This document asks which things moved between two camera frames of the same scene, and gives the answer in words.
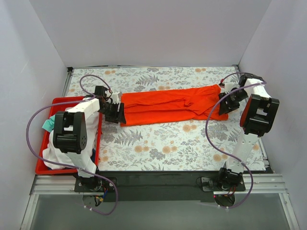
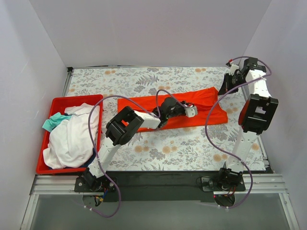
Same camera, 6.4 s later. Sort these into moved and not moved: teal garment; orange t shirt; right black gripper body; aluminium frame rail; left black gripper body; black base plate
Moved: left black gripper body; orange t shirt; right black gripper body
Not moved: black base plate; aluminium frame rail; teal garment
